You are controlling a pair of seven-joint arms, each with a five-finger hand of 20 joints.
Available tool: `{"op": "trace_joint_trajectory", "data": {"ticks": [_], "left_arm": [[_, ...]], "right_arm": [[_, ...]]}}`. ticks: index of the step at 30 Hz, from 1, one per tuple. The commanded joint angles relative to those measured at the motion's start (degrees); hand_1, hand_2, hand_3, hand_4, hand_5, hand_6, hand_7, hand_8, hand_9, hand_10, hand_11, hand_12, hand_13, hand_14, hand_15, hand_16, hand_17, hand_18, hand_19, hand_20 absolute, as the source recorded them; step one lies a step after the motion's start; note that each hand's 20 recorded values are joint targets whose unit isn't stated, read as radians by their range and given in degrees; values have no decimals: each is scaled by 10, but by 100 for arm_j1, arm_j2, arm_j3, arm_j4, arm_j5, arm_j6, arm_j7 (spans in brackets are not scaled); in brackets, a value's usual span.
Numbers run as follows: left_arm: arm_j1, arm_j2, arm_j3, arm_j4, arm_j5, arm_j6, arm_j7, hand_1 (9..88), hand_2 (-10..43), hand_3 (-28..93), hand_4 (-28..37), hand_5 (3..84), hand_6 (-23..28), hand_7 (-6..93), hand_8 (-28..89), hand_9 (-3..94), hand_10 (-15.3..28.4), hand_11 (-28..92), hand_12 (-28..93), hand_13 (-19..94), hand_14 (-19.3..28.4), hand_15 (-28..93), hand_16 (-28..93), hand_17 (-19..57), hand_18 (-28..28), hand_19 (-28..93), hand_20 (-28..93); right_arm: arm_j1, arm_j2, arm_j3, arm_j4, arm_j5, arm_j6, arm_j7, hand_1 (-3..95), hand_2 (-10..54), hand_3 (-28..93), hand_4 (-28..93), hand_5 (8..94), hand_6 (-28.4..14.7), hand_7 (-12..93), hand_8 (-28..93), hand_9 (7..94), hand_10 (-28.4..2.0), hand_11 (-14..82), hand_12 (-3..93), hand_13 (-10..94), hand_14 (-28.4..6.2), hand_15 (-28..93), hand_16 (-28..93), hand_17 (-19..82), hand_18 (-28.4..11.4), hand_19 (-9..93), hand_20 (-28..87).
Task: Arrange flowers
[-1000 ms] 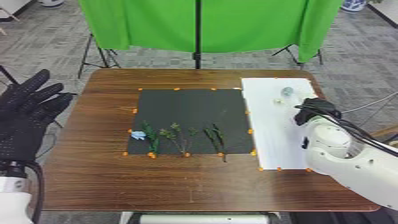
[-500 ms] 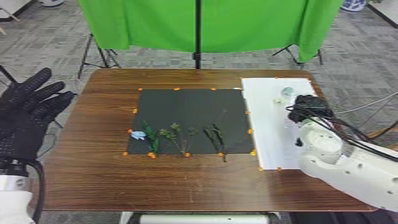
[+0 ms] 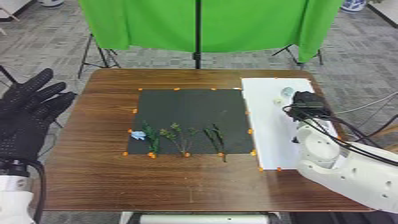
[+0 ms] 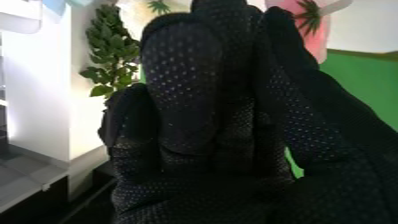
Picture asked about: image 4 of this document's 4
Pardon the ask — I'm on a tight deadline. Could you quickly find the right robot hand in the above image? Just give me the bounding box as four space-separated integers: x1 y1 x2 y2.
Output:
96 0 398 224

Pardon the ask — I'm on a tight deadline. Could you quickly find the pink flower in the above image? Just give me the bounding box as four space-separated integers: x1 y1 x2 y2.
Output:
265 0 356 65

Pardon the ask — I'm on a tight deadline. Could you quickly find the green sprig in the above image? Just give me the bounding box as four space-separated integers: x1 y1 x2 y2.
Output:
79 3 144 100

